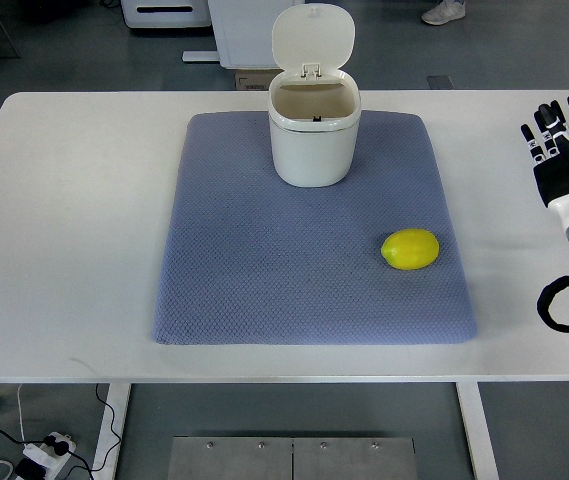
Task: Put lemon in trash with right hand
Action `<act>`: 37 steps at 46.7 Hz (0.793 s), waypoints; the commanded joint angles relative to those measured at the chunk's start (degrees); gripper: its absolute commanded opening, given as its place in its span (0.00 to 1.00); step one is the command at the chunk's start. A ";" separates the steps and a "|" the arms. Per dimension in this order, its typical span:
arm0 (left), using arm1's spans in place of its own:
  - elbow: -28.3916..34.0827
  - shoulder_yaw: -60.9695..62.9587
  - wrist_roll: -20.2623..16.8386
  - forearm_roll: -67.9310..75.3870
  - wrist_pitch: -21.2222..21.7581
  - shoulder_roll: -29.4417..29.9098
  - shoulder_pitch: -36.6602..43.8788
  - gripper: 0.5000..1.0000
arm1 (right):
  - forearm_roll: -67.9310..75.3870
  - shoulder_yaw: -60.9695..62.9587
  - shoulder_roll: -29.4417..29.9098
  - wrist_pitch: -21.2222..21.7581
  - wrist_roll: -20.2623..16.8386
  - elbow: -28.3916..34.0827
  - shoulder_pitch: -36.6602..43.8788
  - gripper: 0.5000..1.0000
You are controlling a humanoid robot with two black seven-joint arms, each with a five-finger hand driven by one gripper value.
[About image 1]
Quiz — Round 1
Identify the grey metal floor plate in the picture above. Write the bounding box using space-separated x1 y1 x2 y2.
168 436 418 479

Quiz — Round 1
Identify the white table leg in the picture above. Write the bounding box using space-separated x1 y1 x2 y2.
91 383 132 480
456 382 499 480

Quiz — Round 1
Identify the blue textured mat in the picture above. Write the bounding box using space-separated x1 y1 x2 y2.
153 111 477 345

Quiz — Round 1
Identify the cardboard box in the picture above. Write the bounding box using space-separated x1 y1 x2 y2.
234 69 280 91

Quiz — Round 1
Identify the white power strip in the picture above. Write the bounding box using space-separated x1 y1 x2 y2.
23 432 76 479

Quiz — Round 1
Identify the yellow lemon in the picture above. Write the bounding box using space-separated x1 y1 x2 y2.
380 228 440 270

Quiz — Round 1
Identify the grey floor socket plate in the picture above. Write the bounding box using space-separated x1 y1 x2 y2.
427 75 455 90

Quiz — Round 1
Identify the black floor cable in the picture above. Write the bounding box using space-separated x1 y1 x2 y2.
0 383 123 480

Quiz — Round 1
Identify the white trash bin with lid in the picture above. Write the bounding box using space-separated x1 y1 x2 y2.
268 3 362 188

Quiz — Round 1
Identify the white appliance with slot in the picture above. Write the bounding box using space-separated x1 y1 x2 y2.
120 0 212 29

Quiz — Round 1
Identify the white table left leg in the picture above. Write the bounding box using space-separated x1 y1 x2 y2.
91 383 132 480

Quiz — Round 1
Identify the white table right leg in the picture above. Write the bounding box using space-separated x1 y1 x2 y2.
456 382 499 480

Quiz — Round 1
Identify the white cabinet background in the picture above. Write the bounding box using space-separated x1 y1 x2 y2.
182 0 304 70

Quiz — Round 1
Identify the white sneaker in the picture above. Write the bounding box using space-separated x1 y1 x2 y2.
421 0 466 26

